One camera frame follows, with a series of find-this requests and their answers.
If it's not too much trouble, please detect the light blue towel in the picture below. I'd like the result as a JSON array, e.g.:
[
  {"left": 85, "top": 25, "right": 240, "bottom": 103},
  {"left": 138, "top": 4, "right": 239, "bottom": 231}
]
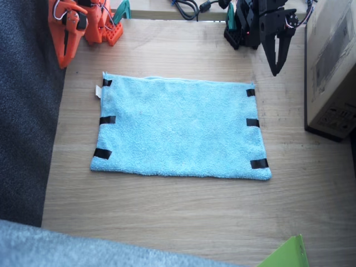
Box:
[{"left": 89, "top": 71, "right": 273, "bottom": 181}]

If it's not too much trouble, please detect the green clamp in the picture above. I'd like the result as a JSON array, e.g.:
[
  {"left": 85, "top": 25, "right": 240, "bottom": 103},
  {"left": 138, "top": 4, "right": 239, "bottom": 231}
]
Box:
[
  {"left": 226, "top": 3, "right": 238, "bottom": 30},
  {"left": 112, "top": 0, "right": 132, "bottom": 24}
]

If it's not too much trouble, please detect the brown cardboard box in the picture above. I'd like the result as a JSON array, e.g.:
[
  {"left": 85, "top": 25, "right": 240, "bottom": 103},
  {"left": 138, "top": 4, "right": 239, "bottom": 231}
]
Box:
[{"left": 304, "top": 0, "right": 356, "bottom": 143}]

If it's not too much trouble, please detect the grey fabric cushion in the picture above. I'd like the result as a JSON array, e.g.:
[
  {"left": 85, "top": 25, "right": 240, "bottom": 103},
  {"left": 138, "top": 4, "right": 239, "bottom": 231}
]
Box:
[{"left": 0, "top": 219, "right": 243, "bottom": 267}]

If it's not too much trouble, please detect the bright green sheet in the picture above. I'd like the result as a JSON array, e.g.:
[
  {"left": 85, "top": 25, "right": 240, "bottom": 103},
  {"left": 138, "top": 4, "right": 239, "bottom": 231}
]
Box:
[{"left": 256, "top": 234, "right": 310, "bottom": 267}]

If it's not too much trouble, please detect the white servo cable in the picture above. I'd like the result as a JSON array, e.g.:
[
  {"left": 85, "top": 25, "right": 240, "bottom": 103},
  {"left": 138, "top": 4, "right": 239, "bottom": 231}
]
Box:
[{"left": 52, "top": 0, "right": 62, "bottom": 21}]

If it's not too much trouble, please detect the thin dark servo cable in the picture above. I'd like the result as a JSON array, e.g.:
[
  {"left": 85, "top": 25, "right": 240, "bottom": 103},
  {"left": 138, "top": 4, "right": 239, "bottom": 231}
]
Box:
[{"left": 284, "top": 0, "right": 318, "bottom": 29}]

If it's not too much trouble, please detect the black cable with ferrite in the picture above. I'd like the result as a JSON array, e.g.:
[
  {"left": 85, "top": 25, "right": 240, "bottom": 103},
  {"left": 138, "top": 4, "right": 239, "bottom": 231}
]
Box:
[{"left": 197, "top": 0, "right": 233, "bottom": 14}]

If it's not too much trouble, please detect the black looped cable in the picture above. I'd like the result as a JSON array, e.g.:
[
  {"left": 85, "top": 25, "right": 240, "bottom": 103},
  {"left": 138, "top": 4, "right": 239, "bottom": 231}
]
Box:
[{"left": 167, "top": 0, "right": 201, "bottom": 22}]

